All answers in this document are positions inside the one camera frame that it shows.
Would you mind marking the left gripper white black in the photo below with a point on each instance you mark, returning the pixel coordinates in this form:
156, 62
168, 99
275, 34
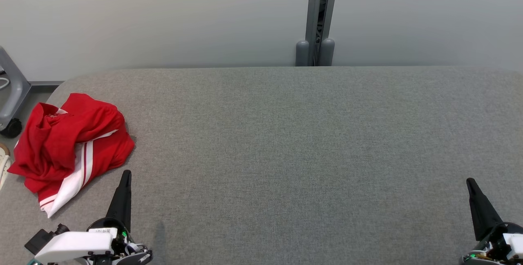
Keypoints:
73, 244

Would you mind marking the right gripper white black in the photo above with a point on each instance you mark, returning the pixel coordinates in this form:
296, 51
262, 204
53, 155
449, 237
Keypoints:
498, 248

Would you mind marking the red basketball jersey white sleeves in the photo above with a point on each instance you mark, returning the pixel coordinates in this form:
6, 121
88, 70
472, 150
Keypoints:
104, 154

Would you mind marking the grey cart leg with caster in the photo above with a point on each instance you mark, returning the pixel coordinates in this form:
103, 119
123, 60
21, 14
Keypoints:
14, 93

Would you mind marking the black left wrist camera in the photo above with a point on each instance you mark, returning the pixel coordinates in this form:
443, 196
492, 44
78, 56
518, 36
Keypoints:
41, 238

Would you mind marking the grey metal partition post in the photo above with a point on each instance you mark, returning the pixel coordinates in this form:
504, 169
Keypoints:
314, 12

